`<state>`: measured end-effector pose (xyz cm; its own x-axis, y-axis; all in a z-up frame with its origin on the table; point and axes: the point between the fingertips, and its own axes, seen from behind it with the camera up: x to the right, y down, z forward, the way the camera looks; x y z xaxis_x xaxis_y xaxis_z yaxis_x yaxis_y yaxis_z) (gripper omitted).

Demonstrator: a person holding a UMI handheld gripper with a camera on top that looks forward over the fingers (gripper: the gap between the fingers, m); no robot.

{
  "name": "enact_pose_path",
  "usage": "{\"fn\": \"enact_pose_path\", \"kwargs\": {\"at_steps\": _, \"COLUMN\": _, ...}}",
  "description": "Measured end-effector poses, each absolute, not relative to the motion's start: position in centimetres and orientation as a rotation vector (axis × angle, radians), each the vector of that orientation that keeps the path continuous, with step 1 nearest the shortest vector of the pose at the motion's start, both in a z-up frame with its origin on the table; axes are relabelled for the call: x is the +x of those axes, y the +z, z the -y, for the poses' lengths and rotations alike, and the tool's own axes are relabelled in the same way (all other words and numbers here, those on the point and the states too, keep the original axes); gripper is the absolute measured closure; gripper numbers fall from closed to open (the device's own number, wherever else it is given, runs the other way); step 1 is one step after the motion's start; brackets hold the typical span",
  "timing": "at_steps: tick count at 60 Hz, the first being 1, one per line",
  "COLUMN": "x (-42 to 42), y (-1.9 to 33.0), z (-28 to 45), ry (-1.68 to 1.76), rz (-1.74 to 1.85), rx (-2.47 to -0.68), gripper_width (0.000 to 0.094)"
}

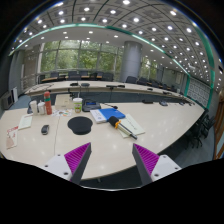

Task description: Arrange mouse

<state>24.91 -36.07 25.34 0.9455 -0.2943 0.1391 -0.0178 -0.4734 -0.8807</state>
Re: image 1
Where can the white book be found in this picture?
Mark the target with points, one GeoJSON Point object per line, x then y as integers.
{"type": "Point", "coordinates": [98, 116]}

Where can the colourful flyer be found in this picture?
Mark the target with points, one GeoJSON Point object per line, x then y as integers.
{"type": "Point", "coordinates": [62, 113]}

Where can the pale green booklet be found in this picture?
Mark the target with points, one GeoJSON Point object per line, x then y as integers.
{"type": "Point", "coordinates": [130, 123]}

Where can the white cup behind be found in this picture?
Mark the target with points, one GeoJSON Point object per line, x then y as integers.
{"type": "Point", "coordinates": [33, 105]}

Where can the red white leaflet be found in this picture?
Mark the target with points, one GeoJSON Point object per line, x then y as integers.
{"type": "Point", "coordinates": [11, 139]}

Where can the red orange thermos bottle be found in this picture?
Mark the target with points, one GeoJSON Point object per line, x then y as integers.
{"type": "Point", "coordinates": [47, 101]}

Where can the black yellow handled tool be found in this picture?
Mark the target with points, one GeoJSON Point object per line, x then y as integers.
{"type": "Point", "coordinates": [116, 123]}

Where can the grey round pillar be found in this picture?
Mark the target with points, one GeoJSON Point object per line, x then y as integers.
{"type": "Point", "coordinates": [131, 60]}

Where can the blue book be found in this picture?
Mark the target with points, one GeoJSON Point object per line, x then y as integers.
{"type": "Point", "coordinates": [108, 112]}

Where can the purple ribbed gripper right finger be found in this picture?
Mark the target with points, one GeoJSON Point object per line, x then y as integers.
{"type": "Point", "coordinates": [151, 166]}

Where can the green label cup with lid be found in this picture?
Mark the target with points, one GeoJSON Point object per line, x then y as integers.
{"type": "Point", "coordinates": [77, 104]}

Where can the black conference desk unit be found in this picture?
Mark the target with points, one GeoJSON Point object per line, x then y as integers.
{"type": "Point", "coordinates": [90, 105]}

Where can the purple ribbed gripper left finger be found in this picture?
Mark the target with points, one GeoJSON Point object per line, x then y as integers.
{"type": "Point", "coordinates": [70, 166]}

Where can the pale green paper sheet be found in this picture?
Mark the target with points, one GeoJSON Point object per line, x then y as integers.
{"type": "Point", "coordinates": [25, 122]}

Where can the black computer mouse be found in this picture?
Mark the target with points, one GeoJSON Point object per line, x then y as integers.
{"type": "Point", "coordinates": [45, 130]}

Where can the black round mouse pad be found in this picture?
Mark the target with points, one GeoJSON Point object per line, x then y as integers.
{"type": "Point", "coordinates": [80, 125]}

